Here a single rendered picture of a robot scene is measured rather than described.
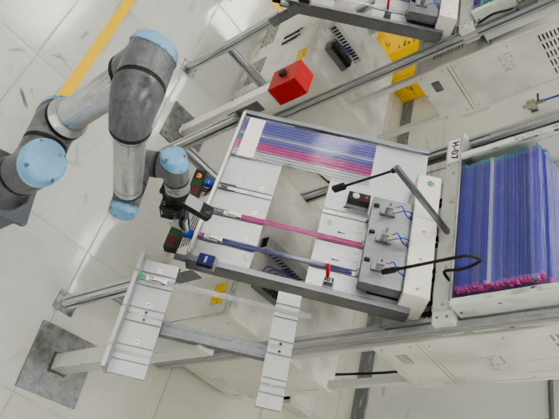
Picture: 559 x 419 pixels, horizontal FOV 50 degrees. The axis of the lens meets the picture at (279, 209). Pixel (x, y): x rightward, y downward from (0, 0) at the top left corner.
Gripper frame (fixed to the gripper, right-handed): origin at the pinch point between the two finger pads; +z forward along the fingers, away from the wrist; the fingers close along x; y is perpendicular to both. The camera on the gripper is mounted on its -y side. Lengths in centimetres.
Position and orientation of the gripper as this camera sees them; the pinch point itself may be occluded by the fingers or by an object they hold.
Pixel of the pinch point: (188, 229)
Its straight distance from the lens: 194.0
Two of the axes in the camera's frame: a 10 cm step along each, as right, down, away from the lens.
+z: -0.7, 6.0, 8.0
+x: -2.3, 7.7, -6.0
